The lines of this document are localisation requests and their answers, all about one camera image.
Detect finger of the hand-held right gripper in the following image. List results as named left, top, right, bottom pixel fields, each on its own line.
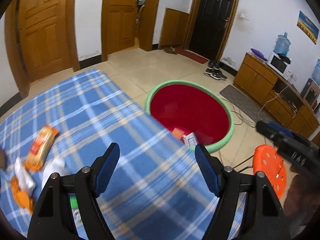
left=255, top=120, right=280, bottom=143
left=266, top=121, right=304, bottom=138

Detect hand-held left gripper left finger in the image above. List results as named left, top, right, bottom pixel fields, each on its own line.
left=27, top=142, right=120, bottom=240

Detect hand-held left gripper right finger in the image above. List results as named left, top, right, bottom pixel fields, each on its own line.
left=194, top=143, right=292, bottom=240

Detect white green cardboard box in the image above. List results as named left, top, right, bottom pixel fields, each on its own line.
left=182, top=132, right=199, bottom=148

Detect small orange packet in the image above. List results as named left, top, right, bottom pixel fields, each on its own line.
left=172, top=127, right=187, bottom=139

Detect green toy figure keychain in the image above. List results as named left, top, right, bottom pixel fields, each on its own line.
left=69, top=196, right=84, bottom=227

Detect white packet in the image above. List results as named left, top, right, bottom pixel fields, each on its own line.
left=42, top=158, right=66, bottom=188

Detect red basin with green rim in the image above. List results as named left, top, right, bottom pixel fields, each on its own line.
left=144, top=79, right=235, bottom=153

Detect orange snack packet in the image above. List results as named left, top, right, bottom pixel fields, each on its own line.
left=25, top=126, right=60, bottom=172

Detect silver foil wrapper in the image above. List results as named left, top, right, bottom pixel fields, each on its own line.
left=14, top=157, right=35, bottom=195

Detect orange wrapper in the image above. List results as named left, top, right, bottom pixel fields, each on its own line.
left=10, top=175, right=35, bottom=214

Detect person's right forearm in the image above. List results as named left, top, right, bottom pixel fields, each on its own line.
left=284, top=171, right=320, bottom=230

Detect orange plastic stool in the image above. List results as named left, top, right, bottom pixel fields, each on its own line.
left=252, top=144, right=287, bottom=199

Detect grey floor mat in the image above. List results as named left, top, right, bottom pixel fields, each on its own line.
left=219, top=85, right=269, bottom=120

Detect blue plaid blanket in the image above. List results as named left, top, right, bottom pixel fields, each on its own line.
left=0, top=69, right=247, bottom=240

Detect wooden low cabinet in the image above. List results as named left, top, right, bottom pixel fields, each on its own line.
left=234, top=52, right=320, bottom=137

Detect white microwave oven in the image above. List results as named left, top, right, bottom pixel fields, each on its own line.
left=267, top=51, right=292, bottom=75

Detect blue water jug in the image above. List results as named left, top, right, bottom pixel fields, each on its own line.
left=312, top=59, right=320, bottom=79
left=275, top=32, right=292, bottom=55

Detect black white sneakers pair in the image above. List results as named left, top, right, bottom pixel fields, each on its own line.
left=205, top=68, right=228, bottom=80

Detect purple cloth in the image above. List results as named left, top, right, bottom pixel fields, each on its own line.
left=250, top=48, right=268, bottom=61

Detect red doormat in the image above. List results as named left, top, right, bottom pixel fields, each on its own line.
left=175, top=48, right=209, bottom=64

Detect black entrance door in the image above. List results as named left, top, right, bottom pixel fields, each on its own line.
left=189, top=0, right=237, bottom=60

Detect wooden panel door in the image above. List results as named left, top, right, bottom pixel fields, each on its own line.
left=19, top=0, right=60, bottom=80
left=101, top=0, right=142, bottom=55

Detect floor cables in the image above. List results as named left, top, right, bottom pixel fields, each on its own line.
left=229, top=104, right=258, bottom=128

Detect white power cable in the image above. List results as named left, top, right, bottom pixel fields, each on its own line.
left=260, top=80, right=295, bottom=113

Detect blue yellow wall picture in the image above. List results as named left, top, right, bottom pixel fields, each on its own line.
left=297, top=10, right=320, bottom=45

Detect wooden wall panel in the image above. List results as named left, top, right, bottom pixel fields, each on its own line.
left=159, top=7, right=190, bottom=49

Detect wooden door frame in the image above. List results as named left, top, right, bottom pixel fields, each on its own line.
left=101, top=0, right=163, bottom=62
left=5, top=0, right=80, bottom=98

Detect brown entrance door frame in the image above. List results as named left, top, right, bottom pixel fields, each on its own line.
left=184, top=0, right=243, bottom=62

